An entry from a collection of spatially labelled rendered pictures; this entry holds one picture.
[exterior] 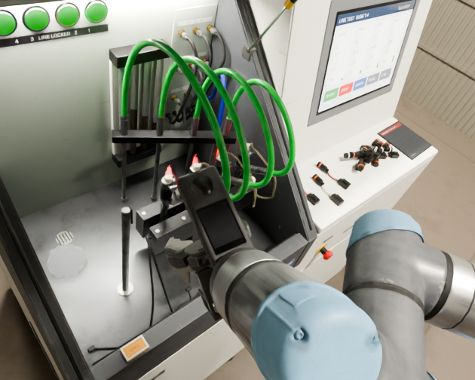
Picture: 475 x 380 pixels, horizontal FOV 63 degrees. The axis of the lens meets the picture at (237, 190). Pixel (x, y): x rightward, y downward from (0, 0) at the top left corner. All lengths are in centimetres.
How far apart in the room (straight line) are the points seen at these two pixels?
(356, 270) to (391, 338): 8
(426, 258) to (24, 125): 86
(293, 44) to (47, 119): 61
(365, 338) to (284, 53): 82
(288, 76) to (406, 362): 80
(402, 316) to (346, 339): 12
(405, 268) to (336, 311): 16
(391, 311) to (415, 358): 4
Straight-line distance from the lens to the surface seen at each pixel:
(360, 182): 130
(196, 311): 92
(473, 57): 387
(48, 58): 94
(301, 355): 25
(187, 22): 106
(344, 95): 129
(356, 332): 26
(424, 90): 406
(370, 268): 39
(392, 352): 34
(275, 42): 102
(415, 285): 40
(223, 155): 67
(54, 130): 105
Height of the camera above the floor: 179
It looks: 47 degrees down
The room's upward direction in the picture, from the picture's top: 18 degrees clockwise
